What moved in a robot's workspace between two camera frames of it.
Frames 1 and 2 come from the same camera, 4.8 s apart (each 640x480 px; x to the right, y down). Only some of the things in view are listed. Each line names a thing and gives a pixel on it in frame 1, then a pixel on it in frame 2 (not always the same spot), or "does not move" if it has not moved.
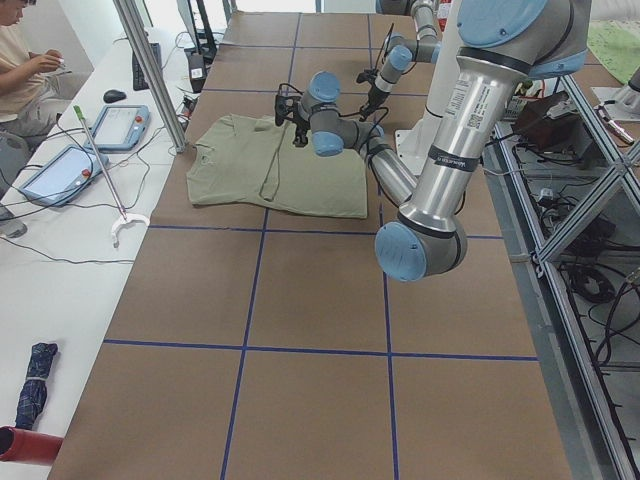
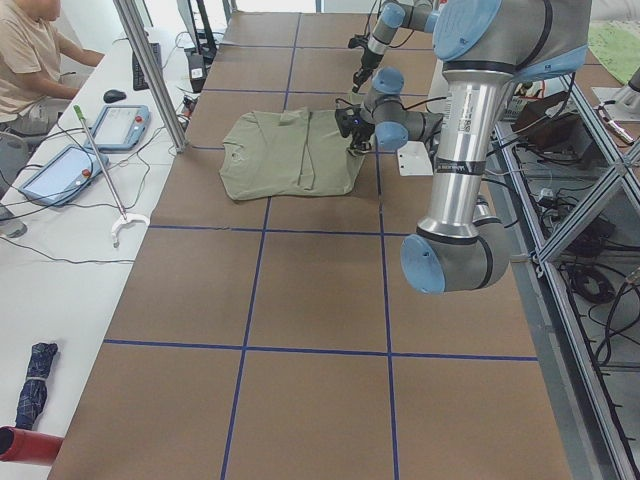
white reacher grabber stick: [125, 217] does not move
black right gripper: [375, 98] -> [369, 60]
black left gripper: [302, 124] -> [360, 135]
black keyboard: [140, 81] does not move
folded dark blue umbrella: [34, 392] does not move
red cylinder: [27, 446] does not move
